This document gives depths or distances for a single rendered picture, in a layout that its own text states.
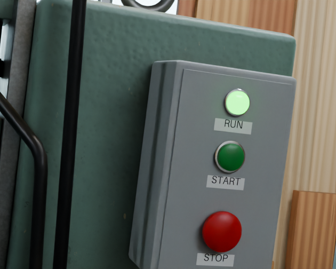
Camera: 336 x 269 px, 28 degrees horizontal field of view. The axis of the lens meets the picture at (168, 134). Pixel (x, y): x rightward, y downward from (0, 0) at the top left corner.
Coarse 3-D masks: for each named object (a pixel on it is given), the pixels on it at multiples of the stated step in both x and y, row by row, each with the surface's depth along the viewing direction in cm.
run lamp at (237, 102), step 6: (234, 90) 49; (240, 90) 49; (228, 96) 49; (234, 96) 48; (240, 96) 48; (246, 96) 49; (228, 102) 48; (234, 102) 48; (240, 102) 48; (246, 102) 49; (228, 108) 49; (234, 108) 48; (240, 108) 49; (246, 108) 49; (234, 114) 49; (240, 114) 49
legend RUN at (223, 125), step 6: (216, 120) 49; (222, 120) 49; (228, 120) 49; (234, 120) 49; (216, 126) 49; (222, 126) 49; (228, 126) 49; (234, 126) 49; (240, 126) 49; (246, 126) 49; (240, 132) 49; (246, 132) 50
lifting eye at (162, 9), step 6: (120, 0) 63; (126, 0) 63; (132, 0) 63; (162, 0) 64; (168, 0) 64; (174, 0) 64; (132, 6) 63; (138, 6) 63; (144, 6) 63; (150, 6) 64; (156, 6) 64; (162, 6) 64; (168, 6) 64
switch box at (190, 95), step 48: (192, 96) 48; (288, 96) 50; (144, 144) 53; (192, 144) 48; (288, 144) 51; (144, 192) 51; (192, 192) 49; (240, 192) 50; (144, 240) 50; (192, 240) 49; (240, 240) 50
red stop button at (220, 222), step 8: (216, 216) 48; (224, 216) 49; (232, 216) 49; (208, 224) 48; (216, 224) 48; (224, 224) 48; (232, 224) 49; (240, 224) 49; (208, 232) 48; (216, 232) 48; (224, 232) 49; (232, 232) 49; (240, 232) 49; (208, 240) 48; (216, 240) 48; (224, 240) 49; (232, 240) 49; (216, 248) 49; (224, 248) 49; (232, 248) 49
